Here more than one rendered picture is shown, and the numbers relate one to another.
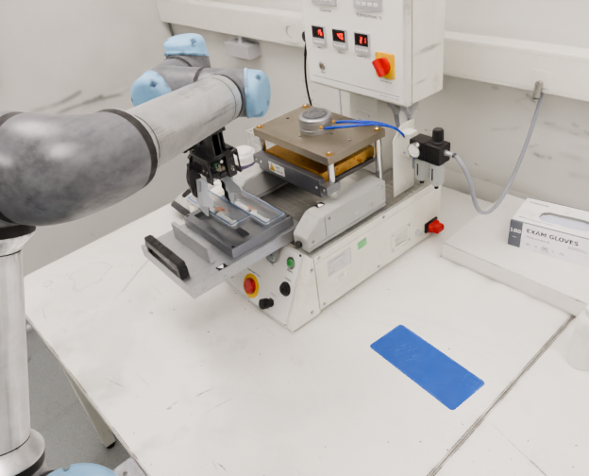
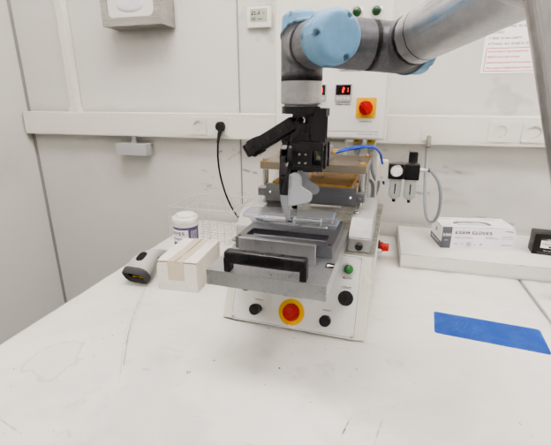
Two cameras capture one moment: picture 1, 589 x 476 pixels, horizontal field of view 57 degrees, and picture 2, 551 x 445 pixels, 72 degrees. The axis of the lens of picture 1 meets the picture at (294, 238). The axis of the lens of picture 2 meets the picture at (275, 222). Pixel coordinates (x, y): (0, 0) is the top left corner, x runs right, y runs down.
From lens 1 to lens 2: 86 cm
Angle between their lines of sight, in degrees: 37
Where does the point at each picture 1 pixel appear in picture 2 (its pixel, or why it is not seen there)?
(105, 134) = not seen: outside the picture
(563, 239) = (481, 232)
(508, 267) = (460, 258)
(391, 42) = (374, 87)
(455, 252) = (413, 259)
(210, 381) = (339, 412)
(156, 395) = not seen: outside the picture
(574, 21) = (441, 98)
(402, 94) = (381, 129)
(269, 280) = not seen: hidden behind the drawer
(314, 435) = (498, 418)
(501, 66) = (398, 130)
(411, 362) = (478, 333)
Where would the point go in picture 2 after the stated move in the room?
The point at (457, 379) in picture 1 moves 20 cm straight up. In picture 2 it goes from (521, 333) to (539, 252)
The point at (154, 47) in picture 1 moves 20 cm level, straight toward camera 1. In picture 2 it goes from (18, 156) to (32, 161)
